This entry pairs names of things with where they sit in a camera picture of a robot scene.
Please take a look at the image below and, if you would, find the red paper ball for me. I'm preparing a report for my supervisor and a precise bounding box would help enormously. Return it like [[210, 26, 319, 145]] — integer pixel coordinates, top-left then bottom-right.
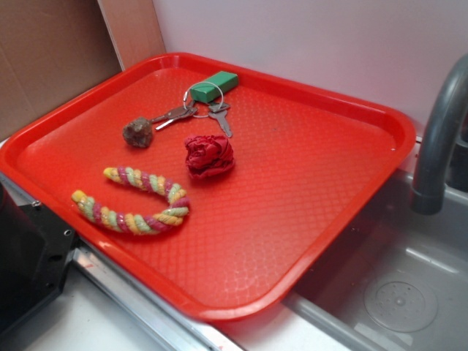
[[184, 135, 235, 180]]

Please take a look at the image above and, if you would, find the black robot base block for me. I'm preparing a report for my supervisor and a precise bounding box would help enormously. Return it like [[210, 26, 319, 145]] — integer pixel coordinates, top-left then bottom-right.
[[1, 187, 76, 336]]

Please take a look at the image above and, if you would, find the red plastic tray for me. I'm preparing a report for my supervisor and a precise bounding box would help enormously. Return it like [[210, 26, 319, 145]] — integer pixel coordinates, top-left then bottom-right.
[[1, 53, 415, 321]]

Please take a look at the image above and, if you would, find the silver key right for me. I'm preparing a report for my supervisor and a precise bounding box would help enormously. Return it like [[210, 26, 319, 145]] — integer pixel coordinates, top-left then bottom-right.
[[208, 102, 233, 137]]

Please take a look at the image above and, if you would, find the silver keys left pair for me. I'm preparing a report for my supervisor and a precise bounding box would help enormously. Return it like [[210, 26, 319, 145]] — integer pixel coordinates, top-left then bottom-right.
[[150, 105, 198, 131]]

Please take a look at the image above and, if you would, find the green rectangular block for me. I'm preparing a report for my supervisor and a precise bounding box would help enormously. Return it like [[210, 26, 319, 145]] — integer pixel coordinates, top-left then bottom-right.
[[189, 71, 239, 103]]

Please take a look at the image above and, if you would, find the brown rock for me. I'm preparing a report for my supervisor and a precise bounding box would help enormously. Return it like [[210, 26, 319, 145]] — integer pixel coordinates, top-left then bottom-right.
[[122, 117, 153, 148]]

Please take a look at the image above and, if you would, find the grey toy sink basin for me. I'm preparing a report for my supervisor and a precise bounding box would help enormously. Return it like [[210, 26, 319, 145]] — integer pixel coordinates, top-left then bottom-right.
[[284, 152, 467, 350]]

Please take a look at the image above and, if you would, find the grey toy faucet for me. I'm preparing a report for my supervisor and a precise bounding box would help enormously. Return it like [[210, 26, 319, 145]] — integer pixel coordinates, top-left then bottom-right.
[[410, 56, 467, 215]]

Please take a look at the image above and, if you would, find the brown cardboard panel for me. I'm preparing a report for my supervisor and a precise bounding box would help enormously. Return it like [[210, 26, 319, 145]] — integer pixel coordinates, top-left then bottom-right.
[[1, 1, 165, 140]]

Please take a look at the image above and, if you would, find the multicolour twisted rope toy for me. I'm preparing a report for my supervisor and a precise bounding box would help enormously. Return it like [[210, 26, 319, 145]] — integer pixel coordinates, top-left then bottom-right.
[[71, 167, 189, 235]]

